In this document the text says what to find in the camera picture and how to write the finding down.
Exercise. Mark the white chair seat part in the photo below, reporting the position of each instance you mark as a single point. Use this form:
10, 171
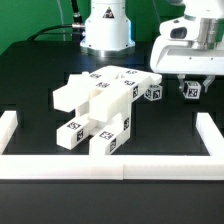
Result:
121, 122

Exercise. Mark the white chair side bar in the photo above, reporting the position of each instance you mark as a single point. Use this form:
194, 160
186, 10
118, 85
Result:
8, 124

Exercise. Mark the white U-shaped fence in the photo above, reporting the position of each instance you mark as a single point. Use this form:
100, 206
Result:
123, 167

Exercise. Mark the white tagged cube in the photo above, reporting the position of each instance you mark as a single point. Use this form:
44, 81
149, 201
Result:
192, 90
154, 92

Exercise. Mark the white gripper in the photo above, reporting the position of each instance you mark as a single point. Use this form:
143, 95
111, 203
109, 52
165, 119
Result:
188, 46

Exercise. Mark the white chair back part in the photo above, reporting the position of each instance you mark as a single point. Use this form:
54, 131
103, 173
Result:
105, 92

